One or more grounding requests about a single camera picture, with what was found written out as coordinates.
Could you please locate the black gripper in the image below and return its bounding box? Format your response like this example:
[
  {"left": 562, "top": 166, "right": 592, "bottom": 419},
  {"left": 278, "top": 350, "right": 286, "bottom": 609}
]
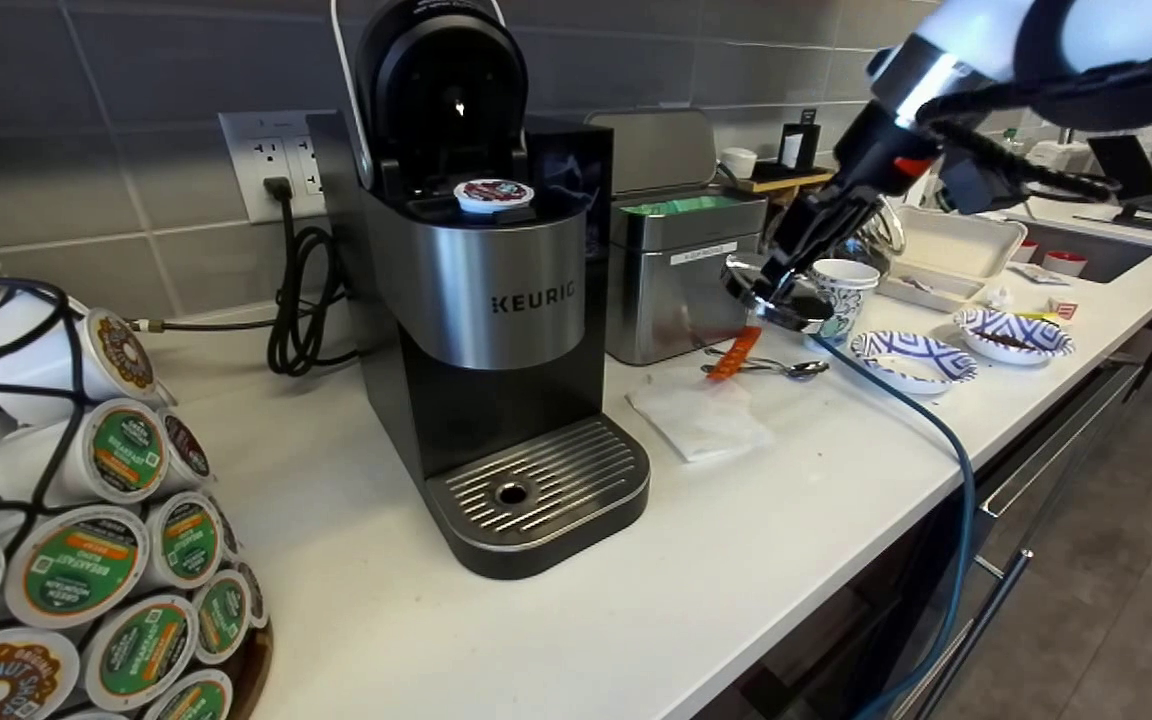
[{"left": 759, "top": 108, "right": 936, "bottom": 302}]

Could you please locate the white takeout container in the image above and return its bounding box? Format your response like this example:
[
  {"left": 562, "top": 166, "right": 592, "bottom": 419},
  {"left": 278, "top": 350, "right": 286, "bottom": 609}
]
[{"left": 884, "top": 203, "right": 1031, "bottom": 321}]

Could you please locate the green lid coffee pod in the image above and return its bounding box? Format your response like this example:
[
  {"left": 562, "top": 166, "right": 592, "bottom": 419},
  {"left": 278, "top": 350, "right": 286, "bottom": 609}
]
[
  {"left": 236, "top": 560, "right": 271, "bottom": 631},
  {"left": 186, "top": 567, "right": 257, "bottom": 669},
  {"left": 0, "top": 504, "right": 152, "bottom": 635},
  {"left": 145, "top": 487, "right": 231, "bottom": 594},
  {"left": 140, "top": 669, "right": 236, "bottom": 720},
  {"left": 74, "top": 591, "right": 200, "bottom": 715},
  {"left": 0, "top": 395, "right": 177, "bottom": 512}
]

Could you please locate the dark red lid coffee pod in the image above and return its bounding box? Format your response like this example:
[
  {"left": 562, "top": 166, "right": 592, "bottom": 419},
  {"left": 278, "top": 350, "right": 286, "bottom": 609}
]
[{"left": 156, "top": 411, "right": 217, "bottom": 492}]

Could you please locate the patterned paper cup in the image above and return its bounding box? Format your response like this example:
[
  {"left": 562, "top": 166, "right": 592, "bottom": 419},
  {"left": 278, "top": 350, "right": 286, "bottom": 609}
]
[{"left": 806, "top": 255, "right": 884, "bottom": 346}]

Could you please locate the wooden holder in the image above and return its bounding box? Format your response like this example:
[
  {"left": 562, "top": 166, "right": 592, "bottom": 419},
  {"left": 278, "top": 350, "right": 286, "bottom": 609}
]
[{"left": 738, "top": 165, "right": 835, "bottom": 203}]

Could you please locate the black bottle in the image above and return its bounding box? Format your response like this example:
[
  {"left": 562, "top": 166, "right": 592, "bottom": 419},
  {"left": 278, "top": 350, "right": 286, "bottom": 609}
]
[{"left": 776, "top": 108, "right": 823, "bottom": 177}]

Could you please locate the small white cup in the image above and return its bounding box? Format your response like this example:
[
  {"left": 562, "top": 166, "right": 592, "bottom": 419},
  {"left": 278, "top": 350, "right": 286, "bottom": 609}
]
[{"left": 714, "top": 143, "right": 759, "bottom": 188}]

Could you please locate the metal spoon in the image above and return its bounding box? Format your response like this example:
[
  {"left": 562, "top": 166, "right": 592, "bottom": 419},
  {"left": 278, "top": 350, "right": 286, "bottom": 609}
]
[{"left": 697, "top": 339, "right": 830, "bottom": 385}]

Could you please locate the silver metal tin box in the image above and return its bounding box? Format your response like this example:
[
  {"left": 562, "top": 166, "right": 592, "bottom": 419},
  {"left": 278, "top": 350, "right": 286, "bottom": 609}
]
[{"left": 603, "top": 193, "right": 766, "bottom": 366}]

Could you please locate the grey metal box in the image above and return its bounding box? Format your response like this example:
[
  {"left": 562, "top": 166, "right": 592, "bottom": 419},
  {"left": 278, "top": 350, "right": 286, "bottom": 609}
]
[{"left": 587, "top": 108, "right": 720, "bottom": 203}]

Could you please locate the white paper napkin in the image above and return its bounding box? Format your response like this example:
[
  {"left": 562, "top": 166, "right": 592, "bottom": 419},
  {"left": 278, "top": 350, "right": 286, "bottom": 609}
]
[{"left": 623, "top": 366, "right": 776, "bottom": 466}]

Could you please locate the sink basin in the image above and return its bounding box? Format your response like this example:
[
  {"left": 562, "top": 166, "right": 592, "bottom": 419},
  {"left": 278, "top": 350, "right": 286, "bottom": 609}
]
[{"left": 1019, "top": 217, "right": 1152, "bottom": 288}]

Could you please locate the black laptop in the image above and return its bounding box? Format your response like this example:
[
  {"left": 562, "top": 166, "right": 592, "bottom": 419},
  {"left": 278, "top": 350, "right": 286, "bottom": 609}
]
[{"left": 1089, "top": 126, "right": 1152, "bottom": 230}]

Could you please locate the Keurig coffee maker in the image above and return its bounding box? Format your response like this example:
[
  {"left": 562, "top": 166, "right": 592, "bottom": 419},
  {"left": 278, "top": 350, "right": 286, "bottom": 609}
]
[{"left": 327, "top": 0, "right": 652, "bottom": 584}]

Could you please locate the white pod in coffee maker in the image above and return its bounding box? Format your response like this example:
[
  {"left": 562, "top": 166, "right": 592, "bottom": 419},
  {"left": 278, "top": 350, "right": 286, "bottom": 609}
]
[{"left": 448, "top": 177, "right": 537, "bottom": 218}]

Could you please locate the orange handled tool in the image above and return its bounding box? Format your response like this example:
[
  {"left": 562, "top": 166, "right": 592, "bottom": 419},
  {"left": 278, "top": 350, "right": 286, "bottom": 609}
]
[{"left": 705, "top": 323, "right": 766, "bottom": 388}]

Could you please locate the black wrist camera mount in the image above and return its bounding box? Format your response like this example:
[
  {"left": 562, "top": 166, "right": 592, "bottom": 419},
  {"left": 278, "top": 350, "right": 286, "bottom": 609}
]
[{"left": 933, "top": 126, "right": 1048, "bottom": 218}]

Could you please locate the long silver drawer handle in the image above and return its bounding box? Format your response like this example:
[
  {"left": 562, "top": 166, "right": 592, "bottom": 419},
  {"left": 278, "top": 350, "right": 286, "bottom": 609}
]
[{"left": 975, "top": 355, "right": 1147, "bottom": 523}]

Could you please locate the blue cable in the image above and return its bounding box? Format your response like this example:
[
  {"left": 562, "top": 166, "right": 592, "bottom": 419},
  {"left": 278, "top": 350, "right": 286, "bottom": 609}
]
[{"left": 798, "top": 323, "right": 984, "bottom": 720}]

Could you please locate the dark cabinet door handle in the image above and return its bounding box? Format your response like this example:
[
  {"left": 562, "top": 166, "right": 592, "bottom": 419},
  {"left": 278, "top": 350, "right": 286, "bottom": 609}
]
[{"left": 910, "top": 544, "right": 1040, "bottom": 720}]

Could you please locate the black coiled power cord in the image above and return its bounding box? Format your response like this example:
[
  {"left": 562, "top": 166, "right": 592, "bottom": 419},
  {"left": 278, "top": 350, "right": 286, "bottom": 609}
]
[{"left": 258, "top": 177, "right": 367, "bottom": 379}]

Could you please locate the white wall outlet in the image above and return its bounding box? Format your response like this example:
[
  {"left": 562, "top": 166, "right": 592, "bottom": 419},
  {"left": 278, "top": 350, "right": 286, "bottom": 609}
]
[{"left": 217, "top": 108, "right": 327, "bottom": 226}]

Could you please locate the black wire pod carousel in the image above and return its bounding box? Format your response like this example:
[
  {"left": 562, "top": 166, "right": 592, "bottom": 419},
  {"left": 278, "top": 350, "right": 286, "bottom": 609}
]
[{"left": 0, "top": 277, "right": 275, "bottom": 720}]

